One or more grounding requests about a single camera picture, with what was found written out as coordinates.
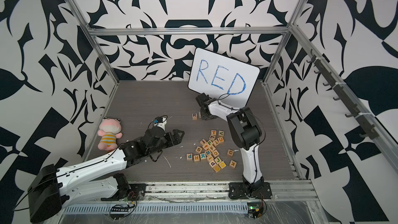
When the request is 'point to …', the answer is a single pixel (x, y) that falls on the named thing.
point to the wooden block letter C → (230, 153)
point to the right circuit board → (255, 209)
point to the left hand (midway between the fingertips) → (179, 132)
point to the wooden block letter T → (213, 132)
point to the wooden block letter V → (221, 133)
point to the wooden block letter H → (196, 157)
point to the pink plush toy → (109, 130)
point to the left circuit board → (116, 213)
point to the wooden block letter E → (199, 114)
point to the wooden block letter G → (199, 149)
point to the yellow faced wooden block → (216, 168)
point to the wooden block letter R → (194, 116)
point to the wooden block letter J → (217, 160)
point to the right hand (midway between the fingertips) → (209, 112)
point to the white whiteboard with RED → (230, 81)
